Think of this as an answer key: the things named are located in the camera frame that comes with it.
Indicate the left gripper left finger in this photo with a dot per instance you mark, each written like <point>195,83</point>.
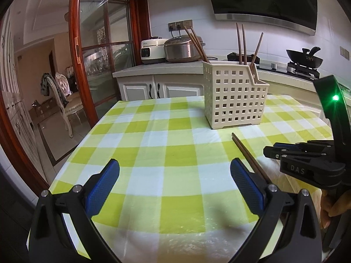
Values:
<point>99,186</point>

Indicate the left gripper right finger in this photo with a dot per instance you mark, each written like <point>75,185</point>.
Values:
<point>250,185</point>

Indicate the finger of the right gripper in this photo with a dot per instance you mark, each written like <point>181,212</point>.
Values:
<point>277,152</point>
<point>300,146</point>

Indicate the brown wooden chopstick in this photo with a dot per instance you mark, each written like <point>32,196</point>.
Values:
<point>239,44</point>
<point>199,46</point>
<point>256,52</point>
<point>244,45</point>
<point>188,31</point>
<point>250,159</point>

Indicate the person's right hand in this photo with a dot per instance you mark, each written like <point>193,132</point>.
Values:
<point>329,209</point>

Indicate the cream perforated utensil basket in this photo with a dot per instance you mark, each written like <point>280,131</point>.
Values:
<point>234,94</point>

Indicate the green checked tablecloth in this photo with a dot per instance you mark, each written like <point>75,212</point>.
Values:
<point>175,200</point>

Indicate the black gas hob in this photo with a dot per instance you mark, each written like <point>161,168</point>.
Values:
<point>290,68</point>

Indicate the white ornate chair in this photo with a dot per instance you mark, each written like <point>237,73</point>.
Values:
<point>67,106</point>

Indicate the black wok with lid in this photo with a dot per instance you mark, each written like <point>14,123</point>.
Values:
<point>306,57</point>

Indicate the white base cabinets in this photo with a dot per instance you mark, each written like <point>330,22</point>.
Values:
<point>186,79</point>

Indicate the silver rice cooker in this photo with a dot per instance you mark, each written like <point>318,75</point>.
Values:
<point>180,49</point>

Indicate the white electric pressure cooker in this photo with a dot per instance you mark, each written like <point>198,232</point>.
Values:
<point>152,50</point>

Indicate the black range hood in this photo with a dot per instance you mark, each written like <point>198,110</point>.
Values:
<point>297,15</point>

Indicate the red framed glass door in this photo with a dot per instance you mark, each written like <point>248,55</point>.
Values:
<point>105,37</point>

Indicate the gold wall switch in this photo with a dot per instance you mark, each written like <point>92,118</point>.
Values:
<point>344,53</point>

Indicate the wall power socket strip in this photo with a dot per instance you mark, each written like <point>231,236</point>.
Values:
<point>180,25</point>

